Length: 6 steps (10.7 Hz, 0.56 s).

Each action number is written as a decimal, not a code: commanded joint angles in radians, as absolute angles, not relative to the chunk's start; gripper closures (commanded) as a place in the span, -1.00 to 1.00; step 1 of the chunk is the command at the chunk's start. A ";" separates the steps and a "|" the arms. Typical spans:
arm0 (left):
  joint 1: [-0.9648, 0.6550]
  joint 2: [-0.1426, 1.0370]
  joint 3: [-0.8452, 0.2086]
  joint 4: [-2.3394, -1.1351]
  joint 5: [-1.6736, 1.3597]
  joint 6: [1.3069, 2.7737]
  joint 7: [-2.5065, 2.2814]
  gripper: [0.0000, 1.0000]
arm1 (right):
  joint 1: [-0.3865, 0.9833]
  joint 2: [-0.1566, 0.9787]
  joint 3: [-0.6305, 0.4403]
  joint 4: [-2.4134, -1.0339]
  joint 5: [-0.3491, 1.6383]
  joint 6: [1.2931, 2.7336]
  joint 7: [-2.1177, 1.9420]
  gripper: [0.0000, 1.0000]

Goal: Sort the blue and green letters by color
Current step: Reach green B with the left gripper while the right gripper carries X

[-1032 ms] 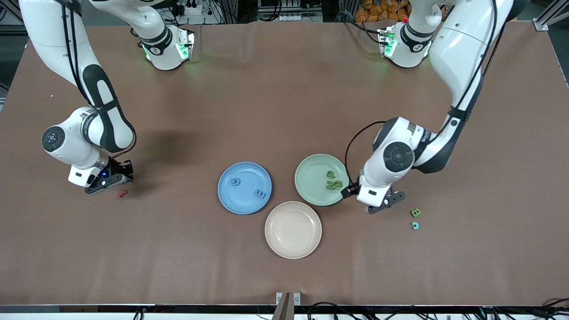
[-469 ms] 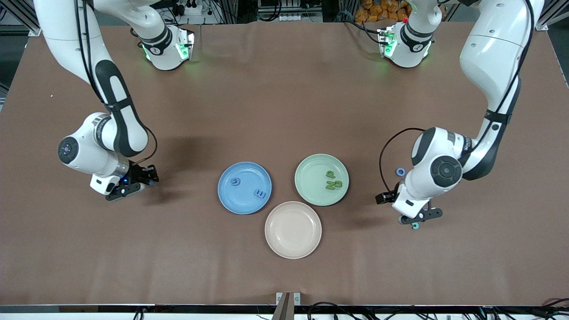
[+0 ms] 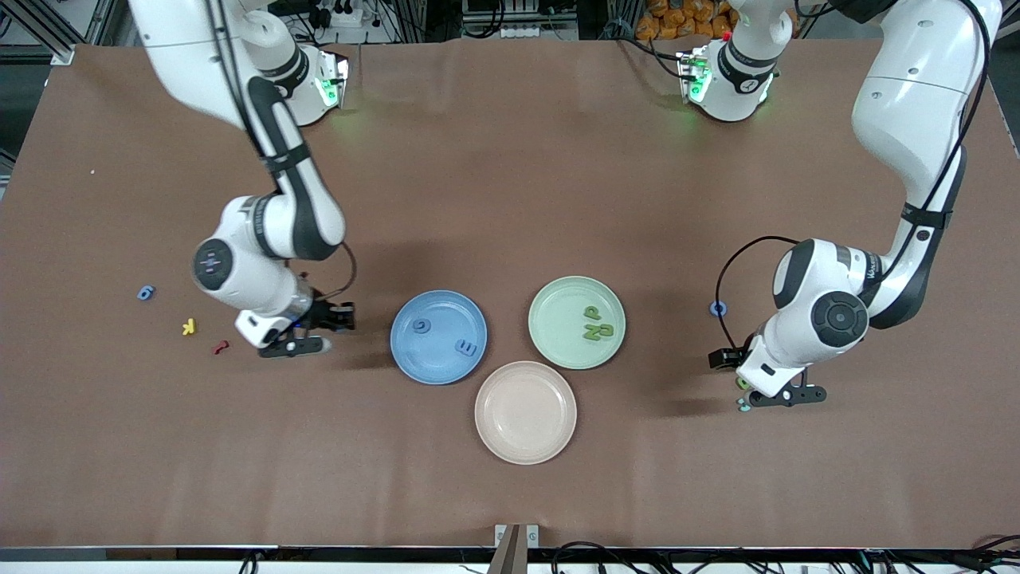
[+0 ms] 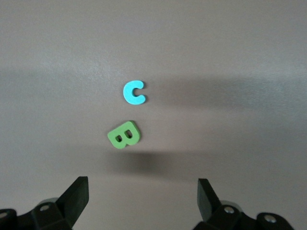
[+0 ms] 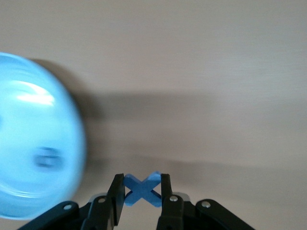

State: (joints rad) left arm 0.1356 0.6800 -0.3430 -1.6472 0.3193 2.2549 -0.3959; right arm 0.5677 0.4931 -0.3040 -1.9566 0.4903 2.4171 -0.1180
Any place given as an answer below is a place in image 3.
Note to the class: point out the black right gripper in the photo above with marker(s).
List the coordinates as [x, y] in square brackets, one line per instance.
[326, 316]

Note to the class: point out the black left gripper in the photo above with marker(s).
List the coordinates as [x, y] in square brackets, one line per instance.
[727, 359]

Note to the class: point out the blue letter G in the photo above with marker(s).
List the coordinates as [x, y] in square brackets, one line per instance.
[415, 326]

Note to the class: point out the green letter U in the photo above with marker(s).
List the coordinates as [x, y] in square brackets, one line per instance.
[601, 330]

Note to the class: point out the blue letter E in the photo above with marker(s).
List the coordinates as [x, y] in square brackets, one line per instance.
[466, 347]

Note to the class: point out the green letter N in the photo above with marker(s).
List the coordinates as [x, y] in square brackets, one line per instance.
[588, 334]

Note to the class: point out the green letter P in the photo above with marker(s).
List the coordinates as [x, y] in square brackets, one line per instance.
[592, 312]

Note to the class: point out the blue number six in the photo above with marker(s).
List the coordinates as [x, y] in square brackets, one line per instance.
[140, 292]

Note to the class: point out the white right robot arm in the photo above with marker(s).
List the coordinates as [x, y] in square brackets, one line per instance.
[247, 295]

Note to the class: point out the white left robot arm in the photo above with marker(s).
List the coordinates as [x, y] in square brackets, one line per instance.
[789, 351]

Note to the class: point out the blue letter O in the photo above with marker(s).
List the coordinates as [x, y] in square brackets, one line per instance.
[723, 312]

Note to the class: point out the blue plate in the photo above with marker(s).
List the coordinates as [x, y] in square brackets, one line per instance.
[438, 363]

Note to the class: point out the red squiggle piece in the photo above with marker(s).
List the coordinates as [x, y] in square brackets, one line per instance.
[220, 347]

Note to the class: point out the green plate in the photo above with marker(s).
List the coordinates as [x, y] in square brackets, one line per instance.
[558, 319]

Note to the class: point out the beige plate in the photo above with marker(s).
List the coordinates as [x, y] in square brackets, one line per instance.
[525, 412]

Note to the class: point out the brown table cover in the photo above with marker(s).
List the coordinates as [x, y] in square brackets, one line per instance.
[510, 199]

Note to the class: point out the base connector panel green light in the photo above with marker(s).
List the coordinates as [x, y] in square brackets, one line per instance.
[331, 80]
[692, 76]

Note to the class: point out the small white power strip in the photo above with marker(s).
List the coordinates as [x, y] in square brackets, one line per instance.
[347, 17]

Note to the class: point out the long white power strip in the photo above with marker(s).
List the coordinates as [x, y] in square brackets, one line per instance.
[518, 32]

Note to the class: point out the pile of orange fruit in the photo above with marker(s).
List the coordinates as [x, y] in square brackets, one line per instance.
[677, 20]

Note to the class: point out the small metal bracket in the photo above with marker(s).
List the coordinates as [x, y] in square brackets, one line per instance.
[500, 536]

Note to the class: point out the aluminium frame post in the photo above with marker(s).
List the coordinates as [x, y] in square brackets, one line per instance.
[48, 36]

